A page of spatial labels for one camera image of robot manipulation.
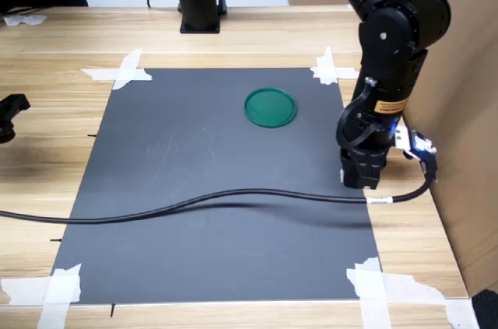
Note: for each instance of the crumpled white tape scrap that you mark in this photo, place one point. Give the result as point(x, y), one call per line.
point(17, 19)

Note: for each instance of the white tape piece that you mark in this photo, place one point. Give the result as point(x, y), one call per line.
point(58, 290)
point(373, 290)
point(327, 70)
point(126, 72)

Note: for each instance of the black plastic bracket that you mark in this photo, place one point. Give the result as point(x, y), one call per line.
point(13, 105)

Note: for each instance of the brown cardboard partition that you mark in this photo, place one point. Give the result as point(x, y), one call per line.
point(467, 130)

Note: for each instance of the black round object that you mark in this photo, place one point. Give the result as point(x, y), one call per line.
point(488, 311)

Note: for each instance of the round green lid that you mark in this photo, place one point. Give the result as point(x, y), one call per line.
point(270, 108)

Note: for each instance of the dark grey mat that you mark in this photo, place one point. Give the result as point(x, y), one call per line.
point(194, 142)

